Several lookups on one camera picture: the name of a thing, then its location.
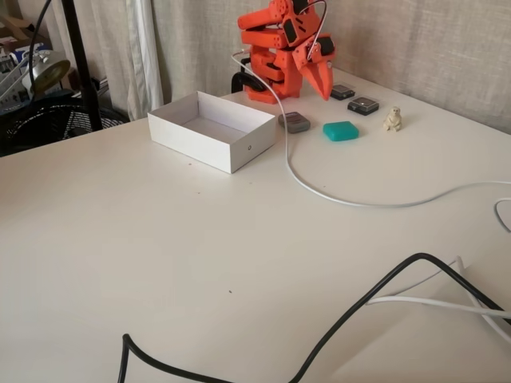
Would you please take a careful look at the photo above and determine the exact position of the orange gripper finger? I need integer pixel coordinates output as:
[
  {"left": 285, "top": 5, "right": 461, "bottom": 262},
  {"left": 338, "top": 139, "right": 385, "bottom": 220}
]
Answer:
[
  {"left": 321, "top": 59, "right": 335, "bottom": 96},
  {"left": 299, "top": 59, "right": 331, "bottom": 102}
]

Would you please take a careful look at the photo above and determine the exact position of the orange gripper body black motor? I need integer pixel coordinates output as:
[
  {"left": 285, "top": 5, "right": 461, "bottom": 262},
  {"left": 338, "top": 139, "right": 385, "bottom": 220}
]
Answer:
[{"left": 292, "top": 34, "right": 337, "bottom": 71}]

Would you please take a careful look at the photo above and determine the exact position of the green rounded cube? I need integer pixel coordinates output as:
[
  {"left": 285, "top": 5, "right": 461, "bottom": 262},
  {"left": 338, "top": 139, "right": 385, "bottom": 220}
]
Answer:
[{"left": 322, "top": 120, "right": 359, "bottom": 144}]

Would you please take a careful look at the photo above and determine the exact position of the white cardboard bin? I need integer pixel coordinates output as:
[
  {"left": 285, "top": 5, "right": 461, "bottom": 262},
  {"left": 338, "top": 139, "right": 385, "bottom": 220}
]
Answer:
[{"left": 147, "top": 90, "right": 277, "bottom": 175}]

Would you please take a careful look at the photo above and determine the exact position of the black item in clear case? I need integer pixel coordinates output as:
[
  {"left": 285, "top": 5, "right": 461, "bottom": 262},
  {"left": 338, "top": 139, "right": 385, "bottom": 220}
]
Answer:
[
  {"left": 331, "top": 83, "right": 356, "bottom": 101},
  {"left": 347, "top": 97, "right": 379, "bottom": 117}
]

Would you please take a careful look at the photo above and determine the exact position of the grey square pad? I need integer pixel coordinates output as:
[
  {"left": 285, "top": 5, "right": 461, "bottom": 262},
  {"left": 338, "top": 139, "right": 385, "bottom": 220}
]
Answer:
[{"left": 278, "top": 111, "right": 312, "bottom": 135}]

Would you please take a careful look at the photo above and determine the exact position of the black table clamp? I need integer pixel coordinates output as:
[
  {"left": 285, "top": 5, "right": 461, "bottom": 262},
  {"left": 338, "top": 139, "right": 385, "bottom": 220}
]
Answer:
[{"left": 231, "top": 71, "right": 267, "bottom": 93}]

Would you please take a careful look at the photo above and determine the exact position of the beige curtain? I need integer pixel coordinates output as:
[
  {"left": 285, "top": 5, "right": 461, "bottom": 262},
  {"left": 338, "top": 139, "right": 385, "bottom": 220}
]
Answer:
[{"left": 51, "top": 0, "right": 511, "bottom": 135}]

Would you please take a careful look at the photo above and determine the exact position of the small white animal figurine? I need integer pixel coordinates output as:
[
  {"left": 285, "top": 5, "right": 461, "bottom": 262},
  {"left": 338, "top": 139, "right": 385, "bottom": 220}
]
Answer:
[{"left": 382, "top": 105, "right": 402, "bottom": 133}]

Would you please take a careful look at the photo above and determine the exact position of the black pole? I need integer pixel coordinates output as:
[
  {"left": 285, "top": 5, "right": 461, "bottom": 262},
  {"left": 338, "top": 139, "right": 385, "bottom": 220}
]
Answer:
[{"left": 59, "top": 0, "right": 104, "bottom": 132}]

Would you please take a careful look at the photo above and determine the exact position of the black floor fan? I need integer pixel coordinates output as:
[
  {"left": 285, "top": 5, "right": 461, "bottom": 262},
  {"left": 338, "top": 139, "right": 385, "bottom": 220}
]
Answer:
[{"left": 0, "top": 95, "right": 129, "bottom": 157}]

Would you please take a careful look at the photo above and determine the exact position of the silver desk lamp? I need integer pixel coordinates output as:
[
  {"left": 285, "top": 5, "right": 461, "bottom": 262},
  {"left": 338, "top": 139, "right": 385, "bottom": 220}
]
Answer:
[{"left": 0, "top": 49, "right": 72, "bottom": 99}]

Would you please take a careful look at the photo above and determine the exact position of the cardboard boxes stack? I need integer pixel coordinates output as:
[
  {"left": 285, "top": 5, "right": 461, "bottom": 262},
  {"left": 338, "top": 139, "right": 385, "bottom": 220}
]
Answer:
[{"left": 0, "top": 11, "right": 52, "bottom": 75}]

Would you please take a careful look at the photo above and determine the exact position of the robot gripper wire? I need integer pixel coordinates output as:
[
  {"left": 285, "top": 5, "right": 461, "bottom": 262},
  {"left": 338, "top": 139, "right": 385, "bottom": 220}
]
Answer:
[{"left": 306, "top": 0, "right": 329, "bottom": 61}]

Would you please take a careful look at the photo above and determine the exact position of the long white cable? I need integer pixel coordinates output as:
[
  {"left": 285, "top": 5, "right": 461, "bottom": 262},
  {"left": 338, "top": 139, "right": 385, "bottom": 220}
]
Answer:
[{"left": 231, "top": 49, "right": 511, "bottom": 208}]

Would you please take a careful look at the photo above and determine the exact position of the thick white cable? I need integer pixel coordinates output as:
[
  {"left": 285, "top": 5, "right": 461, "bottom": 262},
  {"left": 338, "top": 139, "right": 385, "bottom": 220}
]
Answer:
[{"left": 366, "top": 295, "right": 511, "bottom": 320}]

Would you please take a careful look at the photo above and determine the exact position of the thin black lamp cable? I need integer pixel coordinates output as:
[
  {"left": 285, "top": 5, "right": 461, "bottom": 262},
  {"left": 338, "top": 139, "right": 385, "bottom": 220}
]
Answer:
[{"left": 27, "top": 0, "right": 53, "bottom": 99}]

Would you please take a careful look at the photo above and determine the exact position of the thin white cable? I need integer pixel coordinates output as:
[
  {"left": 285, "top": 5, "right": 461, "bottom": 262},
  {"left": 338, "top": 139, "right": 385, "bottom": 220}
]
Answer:
[{"left": 406, "top": 256, "right": 511, "bottom": 344}]

